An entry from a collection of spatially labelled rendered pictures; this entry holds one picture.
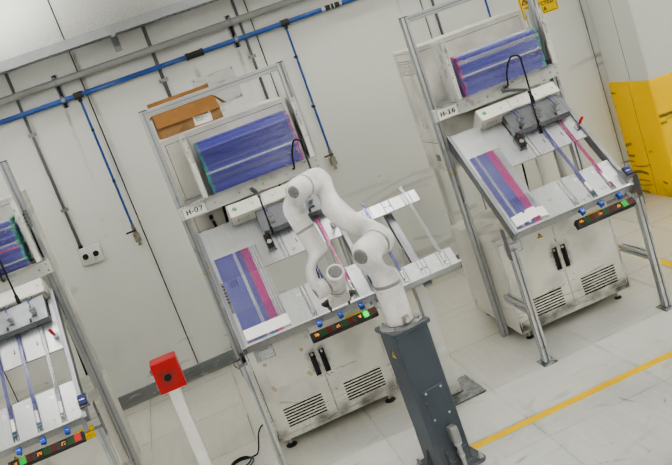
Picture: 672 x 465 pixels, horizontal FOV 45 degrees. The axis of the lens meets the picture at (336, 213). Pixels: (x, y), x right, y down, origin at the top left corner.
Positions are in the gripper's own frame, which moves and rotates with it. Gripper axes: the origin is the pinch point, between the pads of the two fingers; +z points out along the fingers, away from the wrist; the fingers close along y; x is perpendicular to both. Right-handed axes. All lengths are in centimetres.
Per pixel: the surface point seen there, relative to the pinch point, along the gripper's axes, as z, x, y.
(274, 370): 51, 5, -38
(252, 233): 10, 62, -22
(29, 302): 3, 68, -135
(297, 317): 10.2, 7.5, -19.2
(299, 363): 52, 4, -24
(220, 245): 10, 62, -39
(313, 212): 5, 56, 10
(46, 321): 7, 57, -130
